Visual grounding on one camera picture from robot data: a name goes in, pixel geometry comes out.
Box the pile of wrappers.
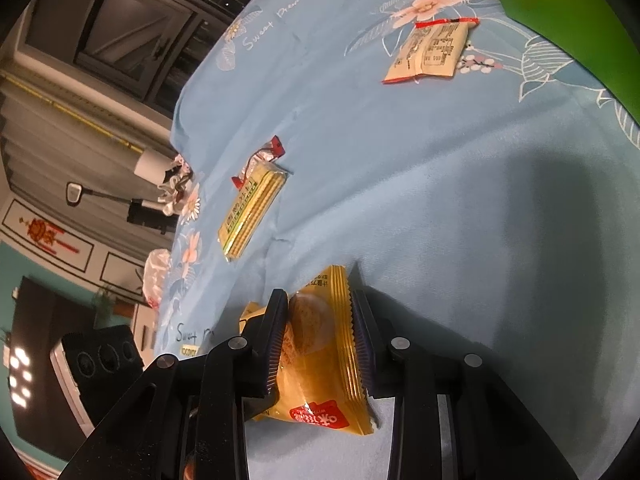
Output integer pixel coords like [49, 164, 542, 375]
[157, 155, 198, 216]

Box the green container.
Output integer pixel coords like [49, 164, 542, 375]
[477, 0, 640, 128]

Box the white box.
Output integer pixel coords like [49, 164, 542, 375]
[134, 149, 176, 183]

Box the yellow pipe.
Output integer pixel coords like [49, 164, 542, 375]
[0, 72, 146, 153]

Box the red and white plastic bag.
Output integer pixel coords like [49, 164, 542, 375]
[142, 247, 173, 308]

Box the red and white snack packet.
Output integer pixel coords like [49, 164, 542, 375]
[231, 136, 286, 188]

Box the yellow cracker packet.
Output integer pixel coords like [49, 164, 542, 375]
[217, 160, 291, 261]

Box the red wall ornament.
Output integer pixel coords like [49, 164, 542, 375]
[17, 215, 81, 256]

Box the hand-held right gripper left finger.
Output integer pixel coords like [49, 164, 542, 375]
[60, 288, 290, 480]

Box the gold snack packet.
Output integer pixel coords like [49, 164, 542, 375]
[239, 264, 377, 436]

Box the dark window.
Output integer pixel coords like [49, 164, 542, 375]
[30, 0, 281, 116]

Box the cream red-edged snack packet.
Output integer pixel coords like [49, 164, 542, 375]
[382, 17, 480, 85]

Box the blue floral cloth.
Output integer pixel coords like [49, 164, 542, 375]
[150, 0, 640, 480]

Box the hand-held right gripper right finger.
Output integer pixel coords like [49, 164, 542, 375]
[350, 287, 581, 480]

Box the potted plant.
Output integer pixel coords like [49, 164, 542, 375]
[92, 270, 143, 321]

